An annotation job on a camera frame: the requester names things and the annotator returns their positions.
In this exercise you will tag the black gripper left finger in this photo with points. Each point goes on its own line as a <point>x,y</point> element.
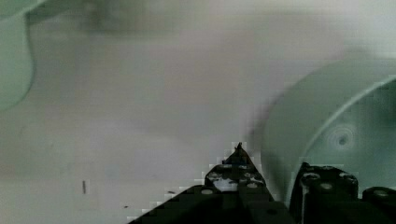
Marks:
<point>237,172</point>

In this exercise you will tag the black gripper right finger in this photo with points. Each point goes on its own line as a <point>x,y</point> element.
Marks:
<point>316,192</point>

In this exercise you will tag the green perforated colander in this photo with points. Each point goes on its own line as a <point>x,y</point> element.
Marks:
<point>16,61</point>

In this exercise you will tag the light green mug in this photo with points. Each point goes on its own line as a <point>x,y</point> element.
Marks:
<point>341,115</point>

